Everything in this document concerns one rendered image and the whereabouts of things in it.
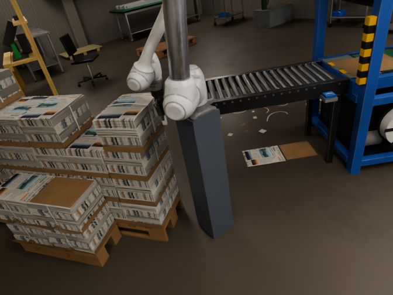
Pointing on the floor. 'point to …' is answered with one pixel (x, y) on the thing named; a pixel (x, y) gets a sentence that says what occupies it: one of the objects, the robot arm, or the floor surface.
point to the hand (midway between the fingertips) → (164, 119)
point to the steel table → (41, 49)
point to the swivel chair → (79, 57)
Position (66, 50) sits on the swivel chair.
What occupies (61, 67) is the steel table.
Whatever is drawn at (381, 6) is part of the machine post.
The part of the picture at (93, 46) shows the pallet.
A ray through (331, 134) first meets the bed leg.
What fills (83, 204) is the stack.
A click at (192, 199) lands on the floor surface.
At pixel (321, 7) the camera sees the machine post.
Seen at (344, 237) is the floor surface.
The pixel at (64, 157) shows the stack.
